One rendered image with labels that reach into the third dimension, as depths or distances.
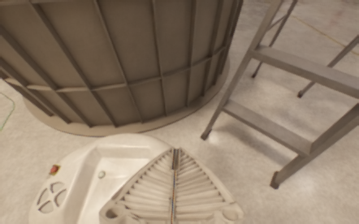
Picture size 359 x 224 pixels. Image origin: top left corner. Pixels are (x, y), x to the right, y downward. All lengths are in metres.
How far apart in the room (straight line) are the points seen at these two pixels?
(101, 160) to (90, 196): 0.14
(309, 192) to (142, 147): 1.00
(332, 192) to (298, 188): 0.20
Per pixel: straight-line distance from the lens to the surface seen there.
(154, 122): 1.04
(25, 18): 0.77
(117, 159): 0.67
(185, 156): 0.16
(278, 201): 1.05
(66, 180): 0.66
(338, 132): 0.79
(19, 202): 1.27
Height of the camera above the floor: 0.89
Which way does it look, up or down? 53 degrees down
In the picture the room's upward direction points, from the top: 1 degrees clockwise
